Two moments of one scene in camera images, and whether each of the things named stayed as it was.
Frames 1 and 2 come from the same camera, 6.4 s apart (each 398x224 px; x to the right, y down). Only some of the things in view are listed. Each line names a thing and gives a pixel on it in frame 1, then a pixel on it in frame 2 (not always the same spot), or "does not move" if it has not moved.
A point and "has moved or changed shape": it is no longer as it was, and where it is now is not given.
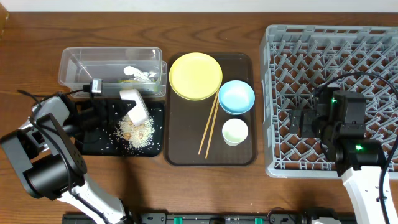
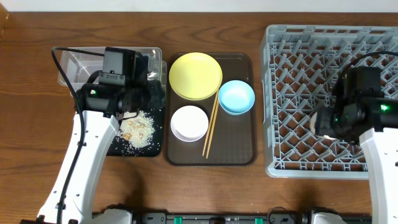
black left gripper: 104,109 → 154,94
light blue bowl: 236,97 does not move
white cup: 234,130 has moved or changed shape
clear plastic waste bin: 120,68 does not move
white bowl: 139,114 has moved or changed shape
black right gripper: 304,122 → 321,123
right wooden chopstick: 211,128 does not move
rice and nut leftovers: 137,135 does not move
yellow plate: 195,76 does not move
